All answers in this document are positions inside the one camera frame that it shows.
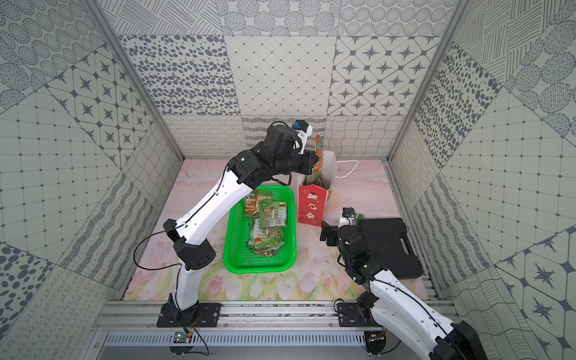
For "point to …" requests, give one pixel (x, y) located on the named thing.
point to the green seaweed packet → (273, 214)
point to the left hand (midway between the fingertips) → (319, 152)
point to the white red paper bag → (314, 194)
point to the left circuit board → (182, 337)
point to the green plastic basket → (286, 258)
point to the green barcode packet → (267, 237)
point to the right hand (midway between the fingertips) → (334, 224)
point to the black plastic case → (389, 241)
